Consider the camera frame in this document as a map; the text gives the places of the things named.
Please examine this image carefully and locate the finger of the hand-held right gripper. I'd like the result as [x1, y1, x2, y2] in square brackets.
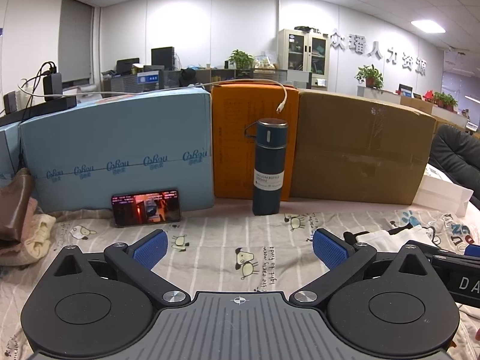
[407, 239, 467, 261]

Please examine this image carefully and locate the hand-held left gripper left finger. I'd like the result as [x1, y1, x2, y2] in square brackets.
[50, 229, 191, 306]

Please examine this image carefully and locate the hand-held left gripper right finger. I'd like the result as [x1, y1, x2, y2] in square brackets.
[292, 228, 432, 305]

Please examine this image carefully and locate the white t-shirt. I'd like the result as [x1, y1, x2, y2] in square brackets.
[343, 223, 443, 250]

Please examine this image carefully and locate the black smartphone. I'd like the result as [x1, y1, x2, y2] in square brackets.
[111, 187, 182, 228]

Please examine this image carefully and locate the white flat box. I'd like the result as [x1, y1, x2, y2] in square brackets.
[412, 163, 474, 217]

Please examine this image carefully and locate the black office chair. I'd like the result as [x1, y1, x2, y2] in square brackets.
[427, 124, 480, 209]

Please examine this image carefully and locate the dark blue vacuum bottle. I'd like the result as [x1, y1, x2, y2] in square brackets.
[244, 117, 289, 216]

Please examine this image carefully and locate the brown cardboard box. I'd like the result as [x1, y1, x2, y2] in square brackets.
[290, 88, 437, 206]

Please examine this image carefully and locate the cream cloth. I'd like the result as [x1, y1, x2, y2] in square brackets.
[22, 214, 57, 261]

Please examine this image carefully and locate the large light blue box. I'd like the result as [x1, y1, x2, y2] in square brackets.
[19, 89, 216, 214]

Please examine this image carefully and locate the pink cloth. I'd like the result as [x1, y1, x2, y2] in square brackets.
[20, 197, 41, 244]

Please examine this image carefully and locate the orange cardboard box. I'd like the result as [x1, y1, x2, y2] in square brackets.
[211, 80, 301, 201]

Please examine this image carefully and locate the brown cloth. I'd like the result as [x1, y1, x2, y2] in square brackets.
[0, 167, 36, 241]

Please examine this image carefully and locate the green potted plant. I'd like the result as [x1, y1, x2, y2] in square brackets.
[355, 64, 385, 91]
[228, 49, 256, 70]
[433, 92, 459, 112]

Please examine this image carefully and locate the white reception counter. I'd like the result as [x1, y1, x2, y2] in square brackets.
[356, 84, 459, 117]

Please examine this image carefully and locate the grey office desk partition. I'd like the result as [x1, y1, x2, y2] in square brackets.
[103, 69, 211, 93]

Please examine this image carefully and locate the black flat device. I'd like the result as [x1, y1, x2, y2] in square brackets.
[0, 91, 78, 127]

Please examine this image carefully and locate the black computer monitor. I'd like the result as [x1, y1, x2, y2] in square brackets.
[116, 58, 140, 76]
[151, 46, 175, 70]

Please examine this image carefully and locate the black power adapter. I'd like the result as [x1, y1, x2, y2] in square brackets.
[43, 73, 63, 102]

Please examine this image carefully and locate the beige glass door cabinet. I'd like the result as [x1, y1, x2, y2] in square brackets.
[277, 28, 331, 83]

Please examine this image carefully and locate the grey window blind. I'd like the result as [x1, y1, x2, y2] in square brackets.
[58, 0, 94, 84]

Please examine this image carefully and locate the square ceiling light panel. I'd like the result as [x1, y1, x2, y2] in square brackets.
[410, 19, 446, 35]

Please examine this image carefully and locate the white charging cable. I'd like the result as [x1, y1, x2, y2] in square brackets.
[17, 78, 289, 114]

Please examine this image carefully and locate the silver wall lettering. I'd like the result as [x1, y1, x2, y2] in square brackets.
[325, 28, 429, 76]

